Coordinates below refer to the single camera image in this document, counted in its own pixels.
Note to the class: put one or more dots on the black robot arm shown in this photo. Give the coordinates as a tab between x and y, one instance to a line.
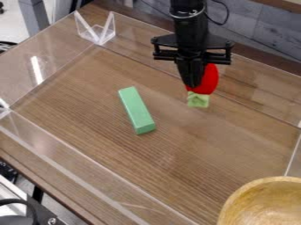
191	46

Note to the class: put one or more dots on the clear acrylic tray enclosure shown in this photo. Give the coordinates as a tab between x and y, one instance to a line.
66	136

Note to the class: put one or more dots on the wooden bowl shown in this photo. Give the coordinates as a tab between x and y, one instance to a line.
267	201

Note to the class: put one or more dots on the red plush strawberry fruit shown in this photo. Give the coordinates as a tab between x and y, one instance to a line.
199	94

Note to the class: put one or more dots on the black metal bracket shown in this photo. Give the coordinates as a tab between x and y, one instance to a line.
45	216

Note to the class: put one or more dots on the grey table leg post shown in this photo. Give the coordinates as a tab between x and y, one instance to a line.
34	15

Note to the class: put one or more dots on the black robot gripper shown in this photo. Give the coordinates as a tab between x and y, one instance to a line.
216	52

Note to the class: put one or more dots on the green rectangular block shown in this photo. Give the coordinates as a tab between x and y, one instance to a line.
136	110

